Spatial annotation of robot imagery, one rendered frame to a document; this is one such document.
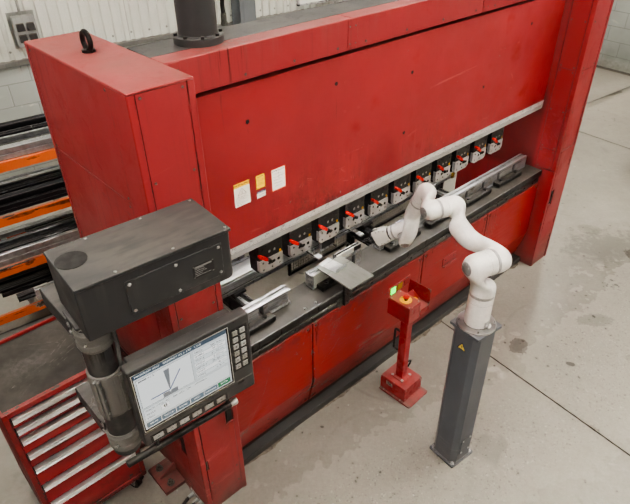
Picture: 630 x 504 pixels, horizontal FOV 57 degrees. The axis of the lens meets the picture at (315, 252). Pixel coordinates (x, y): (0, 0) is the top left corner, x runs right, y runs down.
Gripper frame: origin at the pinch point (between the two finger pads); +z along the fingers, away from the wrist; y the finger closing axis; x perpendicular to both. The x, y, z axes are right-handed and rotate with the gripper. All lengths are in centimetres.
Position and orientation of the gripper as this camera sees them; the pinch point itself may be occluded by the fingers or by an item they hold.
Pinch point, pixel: (366, 240)
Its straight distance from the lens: 341.9
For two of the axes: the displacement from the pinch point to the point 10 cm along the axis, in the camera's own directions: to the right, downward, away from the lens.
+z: -8.2, 2.7, 5.0
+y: -4.9, -7.9, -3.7
